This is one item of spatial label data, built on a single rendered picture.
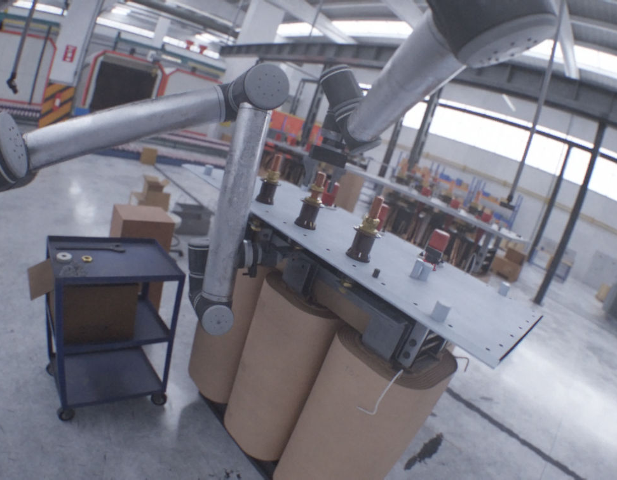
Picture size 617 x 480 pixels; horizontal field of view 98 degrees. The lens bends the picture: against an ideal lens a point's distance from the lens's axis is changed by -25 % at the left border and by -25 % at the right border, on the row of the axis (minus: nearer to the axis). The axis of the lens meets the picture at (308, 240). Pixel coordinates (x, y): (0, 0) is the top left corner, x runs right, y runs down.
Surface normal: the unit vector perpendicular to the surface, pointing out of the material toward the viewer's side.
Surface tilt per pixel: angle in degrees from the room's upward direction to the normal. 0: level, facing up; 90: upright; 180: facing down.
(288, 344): 90
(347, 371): 90
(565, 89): 90
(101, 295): 90
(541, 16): 78
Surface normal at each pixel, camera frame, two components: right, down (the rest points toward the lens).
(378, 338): -0.71, -0.04
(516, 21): -0.40, 0.23
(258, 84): 0.46, 0.20
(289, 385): 0.00, 0.27
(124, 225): 0.64, 0.40
